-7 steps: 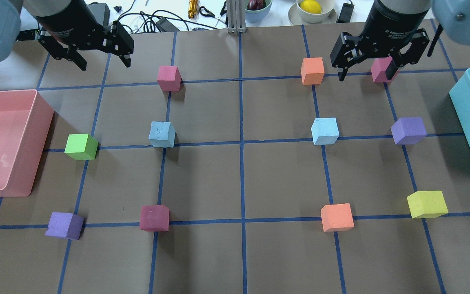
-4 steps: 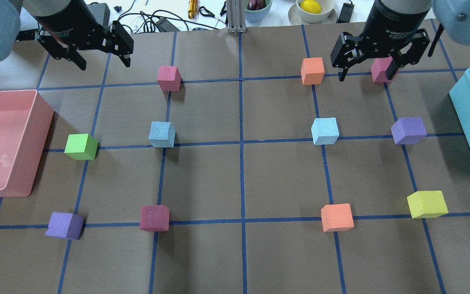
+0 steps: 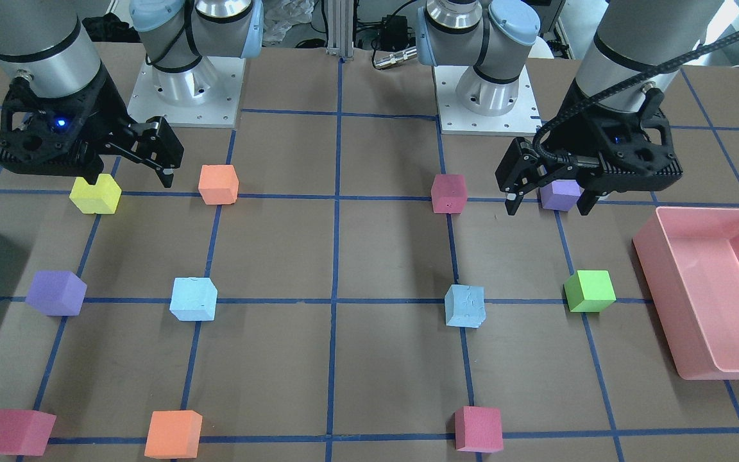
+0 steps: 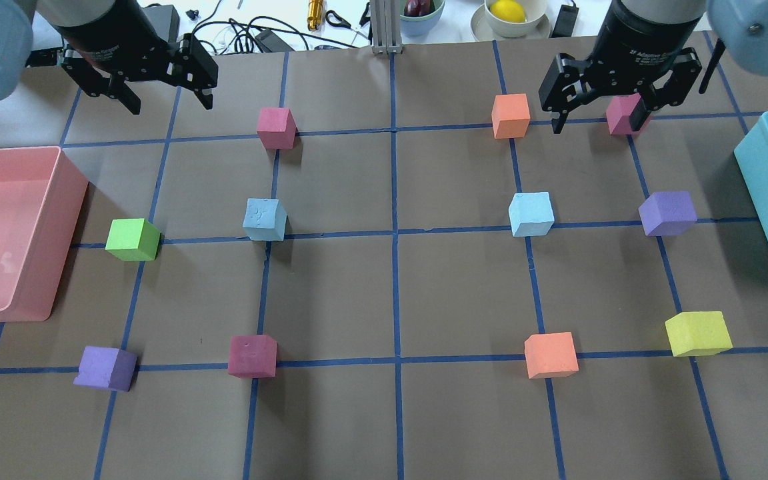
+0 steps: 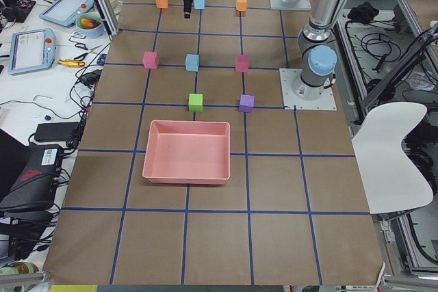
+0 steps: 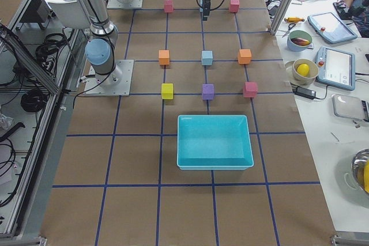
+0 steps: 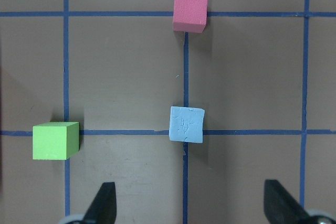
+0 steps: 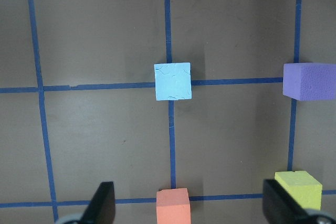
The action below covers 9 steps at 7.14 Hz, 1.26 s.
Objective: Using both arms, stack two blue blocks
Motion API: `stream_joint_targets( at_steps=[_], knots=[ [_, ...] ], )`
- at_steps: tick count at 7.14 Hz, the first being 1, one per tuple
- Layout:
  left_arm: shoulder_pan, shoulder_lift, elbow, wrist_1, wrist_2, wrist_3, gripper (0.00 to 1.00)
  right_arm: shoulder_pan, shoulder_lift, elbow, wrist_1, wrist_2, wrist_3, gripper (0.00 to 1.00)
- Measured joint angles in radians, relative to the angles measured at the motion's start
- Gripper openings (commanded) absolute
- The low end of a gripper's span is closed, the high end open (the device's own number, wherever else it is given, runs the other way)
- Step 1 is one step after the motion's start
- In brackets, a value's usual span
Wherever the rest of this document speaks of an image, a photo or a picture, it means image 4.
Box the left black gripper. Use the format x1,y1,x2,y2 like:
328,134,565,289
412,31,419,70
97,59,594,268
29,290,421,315
35,1,219,115

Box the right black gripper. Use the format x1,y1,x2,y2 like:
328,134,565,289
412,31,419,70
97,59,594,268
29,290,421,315
539,1,705,134

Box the light blue block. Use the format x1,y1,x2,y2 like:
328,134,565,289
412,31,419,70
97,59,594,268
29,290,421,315
508,191,555,237
243,198,289,242

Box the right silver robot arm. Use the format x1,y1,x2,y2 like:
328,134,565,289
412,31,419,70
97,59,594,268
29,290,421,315
539,1,768,133

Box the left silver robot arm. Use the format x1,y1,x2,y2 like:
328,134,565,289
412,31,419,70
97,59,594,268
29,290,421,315
0,1,219,115

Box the pink block far right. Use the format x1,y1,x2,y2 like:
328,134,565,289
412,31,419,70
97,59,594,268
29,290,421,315
605,93,651,136

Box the black power adapter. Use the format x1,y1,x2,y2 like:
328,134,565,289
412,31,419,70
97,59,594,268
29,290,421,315
549,3,579,37

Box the white bowl with lemon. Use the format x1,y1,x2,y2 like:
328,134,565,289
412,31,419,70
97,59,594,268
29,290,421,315
471,1,551,41

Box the orange block far right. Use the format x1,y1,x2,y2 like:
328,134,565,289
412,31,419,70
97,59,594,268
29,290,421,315
491,92,531,139

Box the orange block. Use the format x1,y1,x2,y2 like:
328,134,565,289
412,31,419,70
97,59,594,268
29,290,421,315
491,92,531,139
524,332,579,379

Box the purple block right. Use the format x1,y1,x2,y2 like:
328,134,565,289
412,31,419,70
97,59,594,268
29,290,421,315
638,191,698,237

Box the purple block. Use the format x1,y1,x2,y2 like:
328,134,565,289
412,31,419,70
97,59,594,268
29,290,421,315
638,191,698,237
73,345,137,392

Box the yellow lemon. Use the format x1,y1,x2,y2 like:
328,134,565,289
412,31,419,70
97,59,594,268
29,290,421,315
488,0,527,23

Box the pink block far left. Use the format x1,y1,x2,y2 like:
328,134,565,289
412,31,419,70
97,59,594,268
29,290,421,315
257,107,297,150

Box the green block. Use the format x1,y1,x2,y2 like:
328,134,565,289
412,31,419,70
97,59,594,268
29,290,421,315
105,218,161,262

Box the brass cylinder tool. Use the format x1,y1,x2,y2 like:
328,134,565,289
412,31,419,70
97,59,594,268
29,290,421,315
307,0,324,31

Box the pink plastic bin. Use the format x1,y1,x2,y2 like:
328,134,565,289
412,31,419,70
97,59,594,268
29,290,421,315
0,146,88,322

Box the green bowl with fruit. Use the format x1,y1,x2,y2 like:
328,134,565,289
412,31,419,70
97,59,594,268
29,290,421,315
399,1,446,37

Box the yellow block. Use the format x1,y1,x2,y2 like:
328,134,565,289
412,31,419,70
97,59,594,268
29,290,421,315
665,312,734,357

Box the orange block near right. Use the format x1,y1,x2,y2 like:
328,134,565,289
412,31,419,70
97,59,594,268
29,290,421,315
524,332,579,379

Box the purple block near left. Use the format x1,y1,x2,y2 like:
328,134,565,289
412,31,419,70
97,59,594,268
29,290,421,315
73,345,137,392

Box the dark pink block near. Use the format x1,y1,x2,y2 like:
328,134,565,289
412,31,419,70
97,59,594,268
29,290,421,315
227,335,278,379

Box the aluminium frame post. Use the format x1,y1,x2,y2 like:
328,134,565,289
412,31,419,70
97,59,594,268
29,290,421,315
369,0,403,55

